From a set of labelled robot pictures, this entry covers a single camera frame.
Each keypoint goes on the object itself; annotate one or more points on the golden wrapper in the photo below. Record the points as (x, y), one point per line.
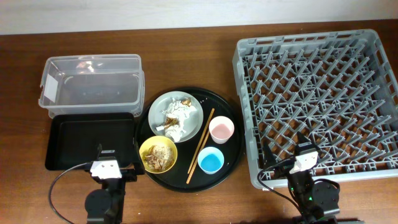
(178, 110)

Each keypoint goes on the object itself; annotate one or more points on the yellow bowl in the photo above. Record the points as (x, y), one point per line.
(157, 140)

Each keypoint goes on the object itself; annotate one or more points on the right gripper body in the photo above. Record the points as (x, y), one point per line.
(283, 170)

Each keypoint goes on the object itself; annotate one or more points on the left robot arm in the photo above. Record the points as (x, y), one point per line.
(105, 205)

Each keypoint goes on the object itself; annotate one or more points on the pink cup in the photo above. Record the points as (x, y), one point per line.
(221, 129)

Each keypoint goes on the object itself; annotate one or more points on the clear plastic bin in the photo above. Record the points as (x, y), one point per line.
(84, 84)

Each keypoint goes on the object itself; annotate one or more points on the wooden chopstick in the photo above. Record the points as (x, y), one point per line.
(196, 158)
(201, 140)

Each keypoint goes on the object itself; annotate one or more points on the grey dishwasher rack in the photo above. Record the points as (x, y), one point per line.
(337, 88)

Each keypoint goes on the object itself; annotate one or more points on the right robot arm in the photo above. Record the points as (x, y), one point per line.
(316, 200)

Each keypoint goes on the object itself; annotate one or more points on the white tissue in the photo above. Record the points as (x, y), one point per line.
(175, 132)

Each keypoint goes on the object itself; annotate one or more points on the upper wooden chopstick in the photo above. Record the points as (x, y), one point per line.
(201, 140)

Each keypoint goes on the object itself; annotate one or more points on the round black tray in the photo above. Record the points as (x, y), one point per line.
(207, 144)

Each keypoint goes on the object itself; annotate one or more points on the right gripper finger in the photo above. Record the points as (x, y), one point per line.
(304, 142)
(269, 159)

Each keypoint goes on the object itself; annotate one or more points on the grey plate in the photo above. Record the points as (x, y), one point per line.
(192, 125)

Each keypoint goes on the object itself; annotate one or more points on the blue cup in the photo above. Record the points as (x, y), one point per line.
(210, 160)

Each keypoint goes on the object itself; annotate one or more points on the lower wooden chopstick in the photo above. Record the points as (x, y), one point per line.
(196, 158)

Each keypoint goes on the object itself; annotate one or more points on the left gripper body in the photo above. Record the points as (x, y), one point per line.
(129, 175)

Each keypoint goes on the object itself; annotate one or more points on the black rectangular tray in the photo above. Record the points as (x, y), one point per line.
(74, 138)

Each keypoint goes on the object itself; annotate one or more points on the food scraps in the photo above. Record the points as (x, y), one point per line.
(159, 158)

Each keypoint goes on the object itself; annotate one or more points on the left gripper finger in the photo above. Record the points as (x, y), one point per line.
(137, 161)
(99, 149)

